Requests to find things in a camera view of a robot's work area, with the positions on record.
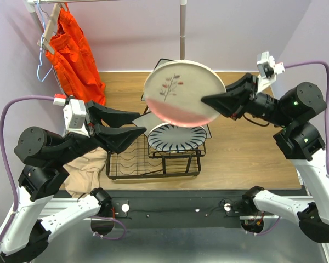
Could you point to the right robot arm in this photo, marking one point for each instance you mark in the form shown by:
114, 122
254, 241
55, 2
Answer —
298, 140

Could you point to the pink and cream round plate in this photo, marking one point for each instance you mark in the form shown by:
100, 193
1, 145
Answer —
173, 92

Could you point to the wooden clip hanger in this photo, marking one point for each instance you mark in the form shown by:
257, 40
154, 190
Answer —
44, 42

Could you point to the black wire dish rack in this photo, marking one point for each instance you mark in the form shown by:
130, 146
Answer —
140, 161

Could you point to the blue striped round plate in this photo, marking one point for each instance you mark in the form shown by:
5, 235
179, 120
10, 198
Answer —
169, 138

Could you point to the large white square plate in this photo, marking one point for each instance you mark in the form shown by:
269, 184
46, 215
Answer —
161, 62

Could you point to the blue wire hanger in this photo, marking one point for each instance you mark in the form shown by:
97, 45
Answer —
41, 49

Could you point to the beige cloth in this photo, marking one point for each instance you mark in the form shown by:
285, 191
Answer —
84, 172

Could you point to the orange shorts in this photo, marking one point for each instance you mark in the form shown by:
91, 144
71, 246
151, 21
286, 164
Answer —
74, 62

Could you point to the white clothes rack frame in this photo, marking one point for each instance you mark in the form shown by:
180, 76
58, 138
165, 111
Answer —
32, 4

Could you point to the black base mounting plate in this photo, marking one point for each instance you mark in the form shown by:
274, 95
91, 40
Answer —
179, 220

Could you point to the grey square plate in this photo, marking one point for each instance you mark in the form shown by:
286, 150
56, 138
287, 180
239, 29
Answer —
147, 120

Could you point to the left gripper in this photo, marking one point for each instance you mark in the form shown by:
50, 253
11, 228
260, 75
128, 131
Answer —
116, 138

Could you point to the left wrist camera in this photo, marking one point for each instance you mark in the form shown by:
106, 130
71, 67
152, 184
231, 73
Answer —
74, 114

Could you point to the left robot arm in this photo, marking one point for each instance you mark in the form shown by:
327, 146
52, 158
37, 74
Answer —
24, 234

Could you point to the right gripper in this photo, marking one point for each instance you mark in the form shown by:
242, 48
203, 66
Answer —
234, 104

